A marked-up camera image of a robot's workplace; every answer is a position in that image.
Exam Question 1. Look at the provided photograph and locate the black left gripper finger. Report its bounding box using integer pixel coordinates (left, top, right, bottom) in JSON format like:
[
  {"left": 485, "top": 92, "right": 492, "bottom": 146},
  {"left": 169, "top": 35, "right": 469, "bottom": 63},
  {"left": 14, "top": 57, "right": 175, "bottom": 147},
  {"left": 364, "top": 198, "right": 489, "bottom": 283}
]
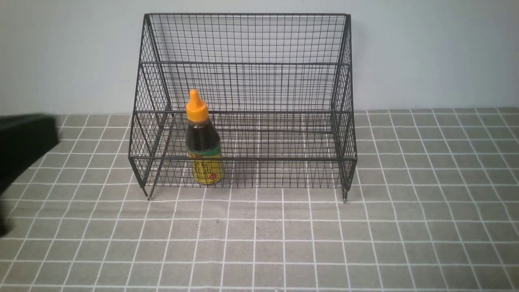
[{"left": 0, "top": 114, "right": 60, "bottom": 238}]

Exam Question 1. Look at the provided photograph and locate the soy sauce bottle orange cap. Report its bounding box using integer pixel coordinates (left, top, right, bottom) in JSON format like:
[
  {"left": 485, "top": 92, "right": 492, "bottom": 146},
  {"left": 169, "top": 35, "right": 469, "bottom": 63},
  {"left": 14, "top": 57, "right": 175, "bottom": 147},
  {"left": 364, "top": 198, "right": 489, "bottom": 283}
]
[{"left": 185, "top": 89, "right": 223, "bottom": 185}]

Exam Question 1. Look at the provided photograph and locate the grey checked tablecloth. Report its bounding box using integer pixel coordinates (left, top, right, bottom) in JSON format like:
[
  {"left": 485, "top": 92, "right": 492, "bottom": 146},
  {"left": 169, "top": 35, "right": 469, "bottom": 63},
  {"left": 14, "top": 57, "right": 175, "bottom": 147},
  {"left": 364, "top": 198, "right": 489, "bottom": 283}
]
[{"left": 1, "top": 108, "right": 518, "bottom": 292}]

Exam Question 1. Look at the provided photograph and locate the black wire mesh rack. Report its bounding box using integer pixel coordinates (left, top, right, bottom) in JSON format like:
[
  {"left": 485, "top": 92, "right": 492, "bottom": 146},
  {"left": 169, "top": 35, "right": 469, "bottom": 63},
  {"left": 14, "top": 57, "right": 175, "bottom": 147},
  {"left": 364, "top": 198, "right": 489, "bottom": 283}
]
[{"left": 128, "top": 13, "right": 358, "bottom": 201}]

